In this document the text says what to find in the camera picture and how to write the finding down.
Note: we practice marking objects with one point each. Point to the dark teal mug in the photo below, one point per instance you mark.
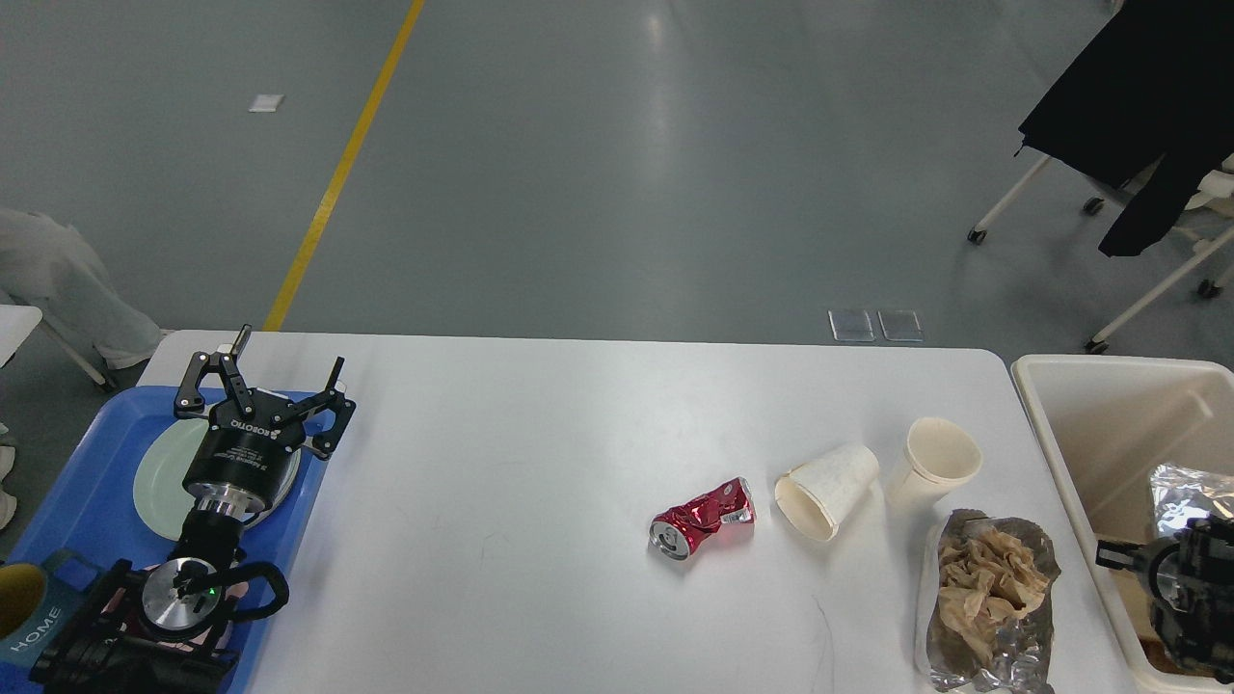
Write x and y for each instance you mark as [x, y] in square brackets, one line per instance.
[37, 600]

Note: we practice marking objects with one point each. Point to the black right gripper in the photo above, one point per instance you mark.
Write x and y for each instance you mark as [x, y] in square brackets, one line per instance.
[1156, 563]

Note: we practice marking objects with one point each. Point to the crushed red soda can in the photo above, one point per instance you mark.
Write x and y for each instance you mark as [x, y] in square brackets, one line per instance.
[678, 532]

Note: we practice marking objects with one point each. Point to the person in light trousers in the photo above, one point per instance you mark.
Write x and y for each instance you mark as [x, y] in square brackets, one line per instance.
[50, 265]

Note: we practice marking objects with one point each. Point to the foil bag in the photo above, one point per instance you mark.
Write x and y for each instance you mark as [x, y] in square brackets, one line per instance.
[984, 620]

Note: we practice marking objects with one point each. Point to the beige plastic bin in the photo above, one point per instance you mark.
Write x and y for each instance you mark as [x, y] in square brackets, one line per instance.
[1105, 422]

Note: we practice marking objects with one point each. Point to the green plate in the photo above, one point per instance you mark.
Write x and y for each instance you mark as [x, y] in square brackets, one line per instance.
[160, 500]

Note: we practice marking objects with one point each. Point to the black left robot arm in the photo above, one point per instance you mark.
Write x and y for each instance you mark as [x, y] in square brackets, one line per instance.
[95, 654]

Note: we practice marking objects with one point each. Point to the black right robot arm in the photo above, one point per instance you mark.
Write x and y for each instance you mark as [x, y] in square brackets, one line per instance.
[1189, 578]

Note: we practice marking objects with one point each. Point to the black jacket on chair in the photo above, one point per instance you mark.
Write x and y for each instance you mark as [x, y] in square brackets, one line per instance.
[1151, 92]

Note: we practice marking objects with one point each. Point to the white paper cup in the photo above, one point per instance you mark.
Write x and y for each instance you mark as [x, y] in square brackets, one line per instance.
[937, 458]
[817, 496]

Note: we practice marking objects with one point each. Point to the foil wrapper with napkin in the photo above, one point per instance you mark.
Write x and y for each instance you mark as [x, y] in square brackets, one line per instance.
[1180, 494]

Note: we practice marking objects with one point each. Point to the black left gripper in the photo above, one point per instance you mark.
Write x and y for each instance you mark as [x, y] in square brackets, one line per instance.
[243, 458]

